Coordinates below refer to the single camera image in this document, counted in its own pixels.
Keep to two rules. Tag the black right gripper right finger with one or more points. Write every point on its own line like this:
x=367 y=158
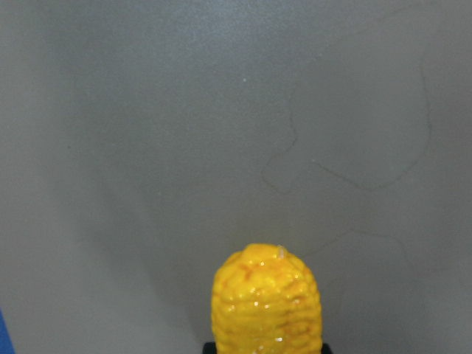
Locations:
x=326 y=349

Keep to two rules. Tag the yellow plastic corn cob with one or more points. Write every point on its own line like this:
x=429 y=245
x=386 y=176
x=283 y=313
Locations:
x=266 y=300

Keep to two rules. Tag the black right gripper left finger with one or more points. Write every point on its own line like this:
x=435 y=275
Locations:
x=210 y=348

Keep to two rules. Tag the brown paper table mat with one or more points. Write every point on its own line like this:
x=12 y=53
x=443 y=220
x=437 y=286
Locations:
x=143 y=142

